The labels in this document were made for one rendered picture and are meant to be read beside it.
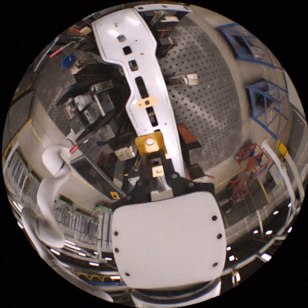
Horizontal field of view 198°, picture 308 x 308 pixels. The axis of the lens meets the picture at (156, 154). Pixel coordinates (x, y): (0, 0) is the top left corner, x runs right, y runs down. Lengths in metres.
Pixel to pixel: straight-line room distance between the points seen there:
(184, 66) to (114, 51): 0.49
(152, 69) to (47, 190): 0.63
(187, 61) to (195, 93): 0.27
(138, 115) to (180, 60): 0.52
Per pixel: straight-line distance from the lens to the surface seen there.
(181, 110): 0.79
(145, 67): 0.43
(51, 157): 0.58
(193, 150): 0.56
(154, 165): 0.15
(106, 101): 0.50
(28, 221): 0.42
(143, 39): 0.48
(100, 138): 0.45
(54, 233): 0.46
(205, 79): 0.84
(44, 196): 0.48
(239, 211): 7.67
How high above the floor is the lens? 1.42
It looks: 49 degrees down
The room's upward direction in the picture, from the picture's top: 172 degrees clockwise
